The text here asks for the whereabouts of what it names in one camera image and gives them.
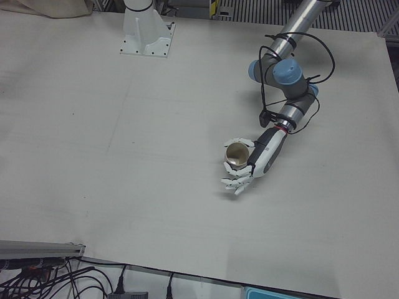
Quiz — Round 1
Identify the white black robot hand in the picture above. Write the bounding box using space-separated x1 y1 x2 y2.
221 126 288 197

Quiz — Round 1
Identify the beige paper cup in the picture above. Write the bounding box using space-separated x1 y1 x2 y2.
223 141 251 171

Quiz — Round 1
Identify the teal plastic bin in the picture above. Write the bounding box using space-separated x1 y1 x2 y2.
242 286 338 299

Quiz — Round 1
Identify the grey power adapter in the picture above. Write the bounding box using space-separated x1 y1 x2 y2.
107 290 150 299

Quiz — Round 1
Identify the beige cloth bag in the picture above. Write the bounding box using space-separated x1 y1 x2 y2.
0 0 94 19

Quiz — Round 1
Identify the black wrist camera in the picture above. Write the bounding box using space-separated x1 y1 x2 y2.
259 109 272 128

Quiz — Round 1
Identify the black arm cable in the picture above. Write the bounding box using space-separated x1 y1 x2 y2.
259 32 337 135

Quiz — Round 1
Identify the black plug cable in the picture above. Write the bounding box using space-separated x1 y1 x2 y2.
166 272 175 299
115 263 128 294

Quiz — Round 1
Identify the white mounting pedestal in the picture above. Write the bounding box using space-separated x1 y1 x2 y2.
119 0 176 60

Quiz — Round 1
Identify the aluminium profile post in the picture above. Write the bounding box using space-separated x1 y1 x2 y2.
0 239 87 260

